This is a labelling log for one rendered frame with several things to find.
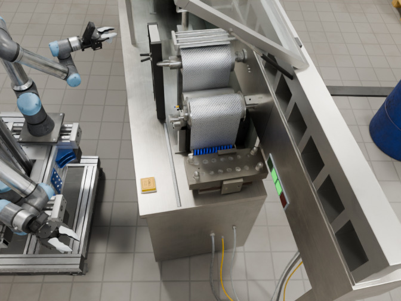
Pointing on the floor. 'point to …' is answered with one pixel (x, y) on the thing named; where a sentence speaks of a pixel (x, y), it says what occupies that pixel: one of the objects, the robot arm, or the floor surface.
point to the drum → (388, 124)
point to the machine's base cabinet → (201, 229)
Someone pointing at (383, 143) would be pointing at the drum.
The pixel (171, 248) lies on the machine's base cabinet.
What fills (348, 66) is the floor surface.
